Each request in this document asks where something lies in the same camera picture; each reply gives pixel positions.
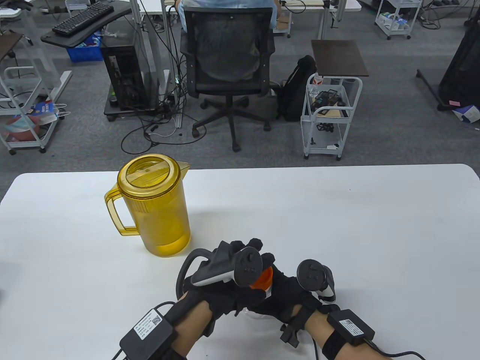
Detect person's right hand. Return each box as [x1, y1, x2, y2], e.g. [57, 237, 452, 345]
[246, 262, 340, 327]

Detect person's left hand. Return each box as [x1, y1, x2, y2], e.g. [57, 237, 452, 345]
[183, 238, 276, 323]

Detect orange cup lid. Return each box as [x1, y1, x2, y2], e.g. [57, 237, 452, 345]
[249, 267, 273, 291]

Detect clear water cup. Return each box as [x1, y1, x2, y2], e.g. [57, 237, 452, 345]
[242, 287, 280, 322]

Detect yellow transparent kettle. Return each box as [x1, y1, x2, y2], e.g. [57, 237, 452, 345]
[104, 153, 191, 258]

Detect person's left forearm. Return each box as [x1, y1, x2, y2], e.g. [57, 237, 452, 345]
[171, 292, 217, 360]

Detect person's right forearm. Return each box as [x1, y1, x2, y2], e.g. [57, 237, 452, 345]
[303, 310, 392, 360]

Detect grey right hand controller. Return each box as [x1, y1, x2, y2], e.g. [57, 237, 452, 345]
[297, 259, 337, 303]

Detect grey hand controller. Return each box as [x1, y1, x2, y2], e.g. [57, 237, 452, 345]
[176, 242, 263, 301]
[297, 259, 337, 303]

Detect grey left hand controller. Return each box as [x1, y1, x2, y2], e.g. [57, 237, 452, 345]
[176, 242, 263, 301]

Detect black right wrist sensor box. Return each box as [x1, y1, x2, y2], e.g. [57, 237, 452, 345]
[327, 309, 375, 346]

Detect black wrist sensor box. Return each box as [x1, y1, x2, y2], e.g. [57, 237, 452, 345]
[119, 308, 179, 360]
[327, 309, 375, 346]

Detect black left wrist sensor box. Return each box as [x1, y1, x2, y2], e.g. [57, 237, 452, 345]
[119, 308, 179, 360]

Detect white rolling cart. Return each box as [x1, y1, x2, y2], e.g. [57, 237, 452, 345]
[300, 73, 363, 161]
[375, 0, 423, 40]
[0, 67, 63, 155]

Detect black backpack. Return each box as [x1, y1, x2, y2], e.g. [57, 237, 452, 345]
[277, 55, 318, 122]

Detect black wheeled platform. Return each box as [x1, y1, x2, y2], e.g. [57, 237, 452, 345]
[104, 96, 177, 122]

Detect dark brown side table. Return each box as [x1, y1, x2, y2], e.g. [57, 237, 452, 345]
[311, 40, 370, 78]
[0, 32, 25, 62]

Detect black computer tower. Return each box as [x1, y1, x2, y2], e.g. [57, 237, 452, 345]
[100, 36, 151, 111]

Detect black mesh office chair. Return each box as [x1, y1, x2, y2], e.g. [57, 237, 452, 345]
[179, 7, 282, 152]

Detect white blue box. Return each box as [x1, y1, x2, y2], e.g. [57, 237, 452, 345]
[452, 105, 480, 124]

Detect blue white bag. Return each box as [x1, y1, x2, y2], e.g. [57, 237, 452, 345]
[30, 100, 59, 125]

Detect cardboard box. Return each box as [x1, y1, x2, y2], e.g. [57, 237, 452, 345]
[273, 12, 293, 35]

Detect black fabric stand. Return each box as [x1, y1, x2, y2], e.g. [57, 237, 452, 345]
[416, 27, 480, 112]

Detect blue plastic crate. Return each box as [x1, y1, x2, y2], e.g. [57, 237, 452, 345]
[66, 33, 104, 62]

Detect white long desk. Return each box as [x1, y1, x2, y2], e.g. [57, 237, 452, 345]
[129, 0, 362, 130]

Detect black curved desk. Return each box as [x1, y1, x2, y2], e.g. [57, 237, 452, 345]
[40, 0, 139, 48]

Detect black keyboard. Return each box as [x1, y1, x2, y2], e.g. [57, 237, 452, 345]
[52, 1, 114, 37]

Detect black right wrist strap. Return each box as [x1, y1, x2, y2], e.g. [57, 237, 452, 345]
[322, 332, 348, 360]

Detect black sensor cable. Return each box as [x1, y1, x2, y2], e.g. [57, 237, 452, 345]
[362, 337, 427, 360]

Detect black floor cables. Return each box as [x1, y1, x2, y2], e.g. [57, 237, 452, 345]
[121, 56, 207, 155]

